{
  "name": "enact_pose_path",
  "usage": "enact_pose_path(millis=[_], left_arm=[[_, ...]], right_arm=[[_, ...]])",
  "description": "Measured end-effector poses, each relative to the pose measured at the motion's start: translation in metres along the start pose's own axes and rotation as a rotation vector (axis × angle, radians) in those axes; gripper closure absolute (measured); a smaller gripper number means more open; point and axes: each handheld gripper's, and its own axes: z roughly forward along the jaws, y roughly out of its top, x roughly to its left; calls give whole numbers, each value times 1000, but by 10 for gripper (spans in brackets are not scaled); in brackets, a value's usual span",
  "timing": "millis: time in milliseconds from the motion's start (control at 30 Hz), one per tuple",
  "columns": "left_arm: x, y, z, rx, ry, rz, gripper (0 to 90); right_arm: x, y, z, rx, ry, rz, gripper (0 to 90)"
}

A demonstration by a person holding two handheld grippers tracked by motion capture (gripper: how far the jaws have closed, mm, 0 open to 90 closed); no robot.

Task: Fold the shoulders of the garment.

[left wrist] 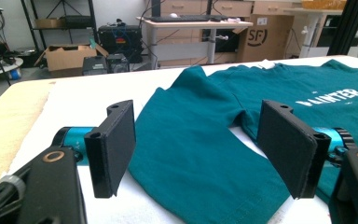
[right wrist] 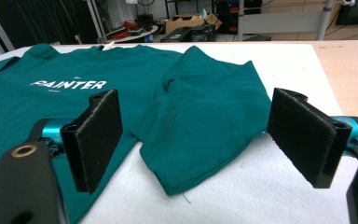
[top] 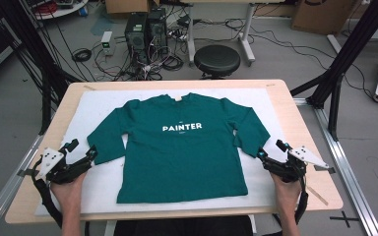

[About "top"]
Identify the black round stool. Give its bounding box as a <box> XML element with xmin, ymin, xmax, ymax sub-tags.
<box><xmin>193</xmin><ymin>44</ymin><xmax>241</xmax><ymax>80</ymax></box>

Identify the beige tape strip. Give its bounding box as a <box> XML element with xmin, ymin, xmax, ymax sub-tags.
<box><xmin>303</xmin><ymin>182</ymin><xmax>330</xmax><ymax>207</ymax></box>

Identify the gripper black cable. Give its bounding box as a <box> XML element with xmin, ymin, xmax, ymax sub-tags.
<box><xmin>294</xmin><ymin>176</ymin><xmax>310</xmax><ymax>226</ymax></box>
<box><xmin>30</xmin><ymin>156</ymin><xmax>64</xmax><ymax>229</ymax></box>

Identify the aluminium rail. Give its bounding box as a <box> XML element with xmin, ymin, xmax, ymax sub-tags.
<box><xmin>0</xmin><ymin>134</ymin><xmax>45</xmax><ymax>236</ymax></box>
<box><xmin>293</xmin><ymin>97</ymin><xmax>378</xmax><ymax>236</ymax></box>

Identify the black metal frame stand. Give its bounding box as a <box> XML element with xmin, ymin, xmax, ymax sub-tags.
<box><xmin>289</xmin><ymin>0</ymin><xmax>378</xmax><ymax>142</ymax></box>
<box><xmin>0</xmin><ymin>0</ymin><xmax>84</xmax><ymax>136</ymax></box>

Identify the white foam mat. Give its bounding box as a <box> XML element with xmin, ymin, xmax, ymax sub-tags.
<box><xmin>33</xmin><ymin>88</ymin><xmax>309</xmax><ymax>216</ymax></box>

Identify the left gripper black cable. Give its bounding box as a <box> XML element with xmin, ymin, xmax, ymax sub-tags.
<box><xmin>30</xmin><ymin>156</ymin><xmax>64</xmax><ymax>229</ymax></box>

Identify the person's right hand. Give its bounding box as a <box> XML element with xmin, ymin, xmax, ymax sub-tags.
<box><xmin>270</xmin><ymin>172</ymin><xmax>303</xmax><ymax>214</ymax></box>

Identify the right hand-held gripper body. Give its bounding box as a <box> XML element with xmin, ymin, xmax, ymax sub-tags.
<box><xmin>265</xmin><ymin>146</ymin><xmax>330</xmax><ymax>184</ymax></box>

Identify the green long-sleeved shirt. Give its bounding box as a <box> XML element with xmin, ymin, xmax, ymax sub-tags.
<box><xmin>87</xmin><ymin>92</ymin><xmax>272</xmax><ymax>205</ymax></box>

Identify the small cardboard box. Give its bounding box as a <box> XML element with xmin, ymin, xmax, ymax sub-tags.
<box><xmin>104</xmin><ymin>0</ymin><xmax>160</xmax><ymax>15</ymax></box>

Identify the small white device green light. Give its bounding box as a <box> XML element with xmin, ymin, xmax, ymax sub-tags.
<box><xmin>100</xmin><ymin>30</ymin><xmax>116</xmax><ymax>56</ymax></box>

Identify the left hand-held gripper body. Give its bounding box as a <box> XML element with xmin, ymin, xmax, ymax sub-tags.
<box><xmin>38</xmin><ymin>147</ymin><xmax>94</xmax><ymax>185</ymax></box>

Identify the light wooden table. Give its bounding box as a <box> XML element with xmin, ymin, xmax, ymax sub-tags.
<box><xmin>4</xmin><ymin>79</ymin><xmax>344</xmax><ymax>225</ymax></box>

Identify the person's dark clothing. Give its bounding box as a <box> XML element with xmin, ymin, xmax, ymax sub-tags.
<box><xmin>112</xmin><ymin>214</ymin><xmax>254</xmax><ymax>236</ymax></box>

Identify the long black floor cable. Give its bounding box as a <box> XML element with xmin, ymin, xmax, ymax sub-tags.
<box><xmin>225</xmin><ymin>18</ymin><xmax>375</xmax><ymax>100</ymax></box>

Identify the round white table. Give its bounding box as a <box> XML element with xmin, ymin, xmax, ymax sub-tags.
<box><xmin>24</xmin><ymin>0</ymin><xmax>90</xmax><ymax>21</ymax></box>

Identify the tangle of cables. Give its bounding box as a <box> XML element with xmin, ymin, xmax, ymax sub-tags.
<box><xmin>92</xmin><ymin>40</ymin><xmax>185</xmax><ymax>83</ymax></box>

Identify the black computer tower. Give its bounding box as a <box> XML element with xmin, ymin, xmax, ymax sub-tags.
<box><xmin>147</xmin><ymin>8</ymin><xmax>169</xmax><ymax>55</ymax></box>
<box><xmin>124</xmin><ymin>13</ymin><xmax>150</xmax><ymax>64</ymax></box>

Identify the black tape strip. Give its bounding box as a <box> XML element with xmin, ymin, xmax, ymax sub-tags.
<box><xmin>313</xmin><ymin>164</ymin><xmax>337</xmax><ymax>175</ymax></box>
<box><xmin>17</xmin><ymin>168</ymin><xmax>36</xmax><ymax>178</ymax></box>

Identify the person's left hand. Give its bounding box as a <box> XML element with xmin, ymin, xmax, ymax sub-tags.
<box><xmin>49</xmin><ymin>171</ymin><xmax>89</xmax><ymax>212</ymax></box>

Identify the coiled black cable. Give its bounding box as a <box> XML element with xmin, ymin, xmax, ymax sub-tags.
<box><xmin>71</xmin><ymin>47</ymin><xmax>94</xmax><ymax>63</ymax></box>

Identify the large cardboard box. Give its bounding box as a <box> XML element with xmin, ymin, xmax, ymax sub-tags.
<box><xmin>290</xmin><ymin>0</ymin><xmax>356</xmax><ymax>36</ymax></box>

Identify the white desk frame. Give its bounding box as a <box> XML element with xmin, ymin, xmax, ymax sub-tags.
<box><xmin>186</xmin><ymin>0</ymin><xmax>257</xmax><ymax>67</ymax></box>

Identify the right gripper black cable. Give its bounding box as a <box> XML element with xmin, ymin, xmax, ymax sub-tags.
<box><xmin>294</xmin><ymin>176</ymin><xmax>310</xmax><ymax>226</ymax></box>

